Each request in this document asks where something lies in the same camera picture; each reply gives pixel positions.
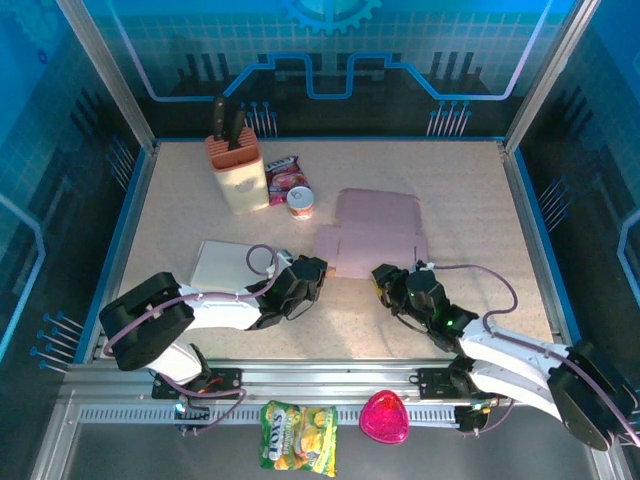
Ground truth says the small tin can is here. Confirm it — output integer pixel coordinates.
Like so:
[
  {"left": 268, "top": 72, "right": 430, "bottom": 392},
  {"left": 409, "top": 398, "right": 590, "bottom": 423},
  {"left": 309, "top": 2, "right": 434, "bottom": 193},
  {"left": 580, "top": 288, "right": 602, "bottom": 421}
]
[{"left": 285, "top": 187, "right": 316, "bottom": 221}]

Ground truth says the beige knife block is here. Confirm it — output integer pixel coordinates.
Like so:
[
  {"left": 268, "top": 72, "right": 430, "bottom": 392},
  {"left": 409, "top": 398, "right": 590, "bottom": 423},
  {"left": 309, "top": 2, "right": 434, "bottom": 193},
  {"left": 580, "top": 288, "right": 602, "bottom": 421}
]
[{"left": 204, "top": 126, "right": 266, "bottom": 216}]

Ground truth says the red candy bag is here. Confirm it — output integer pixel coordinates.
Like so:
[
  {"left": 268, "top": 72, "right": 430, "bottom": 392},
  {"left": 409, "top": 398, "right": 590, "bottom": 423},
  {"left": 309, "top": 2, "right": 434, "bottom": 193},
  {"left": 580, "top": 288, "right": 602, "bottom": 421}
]
[{"left": 264, "top": 155, "right": 312, "bottom": 207}]

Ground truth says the pink translucent plastic box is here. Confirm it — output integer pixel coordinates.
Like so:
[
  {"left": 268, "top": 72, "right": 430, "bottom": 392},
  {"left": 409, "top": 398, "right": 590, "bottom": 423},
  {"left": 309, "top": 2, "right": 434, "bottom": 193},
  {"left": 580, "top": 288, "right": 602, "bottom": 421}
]
[{"left": 358, "top": 389, "right": 410, "bottom": 445}]

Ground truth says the pink paper box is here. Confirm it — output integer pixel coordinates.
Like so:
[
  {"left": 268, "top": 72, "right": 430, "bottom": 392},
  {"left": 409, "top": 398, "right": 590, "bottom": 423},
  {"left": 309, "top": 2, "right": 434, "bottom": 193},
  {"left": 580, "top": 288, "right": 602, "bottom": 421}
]
[{"left": 312, "top": 187, "right": 430, "bottom": 279}]

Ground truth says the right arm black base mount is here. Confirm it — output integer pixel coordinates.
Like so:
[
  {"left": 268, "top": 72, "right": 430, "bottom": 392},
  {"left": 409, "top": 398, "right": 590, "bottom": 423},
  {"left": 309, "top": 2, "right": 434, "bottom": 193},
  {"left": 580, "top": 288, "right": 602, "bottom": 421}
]
[{"left": 417, "top": 367, "right": 509, "bottom": 401}]

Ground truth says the white paper box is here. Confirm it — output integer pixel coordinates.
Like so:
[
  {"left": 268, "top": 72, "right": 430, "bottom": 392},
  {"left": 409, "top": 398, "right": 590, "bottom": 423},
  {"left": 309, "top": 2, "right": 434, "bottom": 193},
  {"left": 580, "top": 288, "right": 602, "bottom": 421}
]
[{"left": 189, "top": 239, "right": 281, "bottom": 296}]

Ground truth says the aluminium slotted rail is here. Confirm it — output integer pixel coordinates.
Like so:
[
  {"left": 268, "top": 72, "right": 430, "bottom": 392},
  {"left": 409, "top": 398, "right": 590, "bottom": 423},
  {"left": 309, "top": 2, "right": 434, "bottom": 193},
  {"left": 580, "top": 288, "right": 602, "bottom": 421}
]
[{"left": 77, "top": 405, "right": 481, "bottom": 427}]

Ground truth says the long black-handled knife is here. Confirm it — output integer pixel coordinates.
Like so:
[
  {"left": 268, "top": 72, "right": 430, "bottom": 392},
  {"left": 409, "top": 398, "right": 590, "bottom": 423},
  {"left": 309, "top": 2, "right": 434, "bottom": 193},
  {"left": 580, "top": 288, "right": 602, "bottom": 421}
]
[{"left": 211, "top": 94, "right": 227, "bottom": 142}]

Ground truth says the short black-handled knife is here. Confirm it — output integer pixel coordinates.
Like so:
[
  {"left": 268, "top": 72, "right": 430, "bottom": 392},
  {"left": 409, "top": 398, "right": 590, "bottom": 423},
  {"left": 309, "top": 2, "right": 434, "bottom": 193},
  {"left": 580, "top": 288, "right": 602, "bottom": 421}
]
[{"left": 227, "top": 109, "right": 247, "bottom": 151}]

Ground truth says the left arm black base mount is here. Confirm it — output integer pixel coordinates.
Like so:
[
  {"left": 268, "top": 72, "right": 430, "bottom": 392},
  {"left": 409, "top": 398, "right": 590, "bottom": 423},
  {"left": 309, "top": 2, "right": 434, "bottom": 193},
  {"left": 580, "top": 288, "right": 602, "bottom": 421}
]
[{"left": 151, "top": 367, "right": 245, "bottom": 401}]

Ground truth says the aluminium base beam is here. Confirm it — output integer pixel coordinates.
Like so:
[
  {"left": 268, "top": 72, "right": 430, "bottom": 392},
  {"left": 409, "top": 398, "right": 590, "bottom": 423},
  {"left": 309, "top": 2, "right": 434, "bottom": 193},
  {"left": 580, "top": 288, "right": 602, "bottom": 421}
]
[{"left": 62, "top": 357, "right": 599, "bottom": 401}]

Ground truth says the aluminium frame post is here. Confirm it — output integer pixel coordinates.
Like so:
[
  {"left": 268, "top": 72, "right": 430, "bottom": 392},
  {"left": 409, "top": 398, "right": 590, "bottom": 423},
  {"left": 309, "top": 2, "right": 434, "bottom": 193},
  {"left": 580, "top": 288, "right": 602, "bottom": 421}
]
[
  {"left": 54, "top": 0, "right": 159, "bottom": 154},
  {"left": 502, "top": 0, "right": 601, "bottom": 154}
]

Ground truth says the green yellow candy bag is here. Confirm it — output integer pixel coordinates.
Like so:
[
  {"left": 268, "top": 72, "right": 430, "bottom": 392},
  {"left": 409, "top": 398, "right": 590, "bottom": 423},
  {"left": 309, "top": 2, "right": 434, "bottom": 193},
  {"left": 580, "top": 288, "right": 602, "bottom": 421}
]
[{"left": 258, "top": 399, "right": 339, "bottom": 477}]

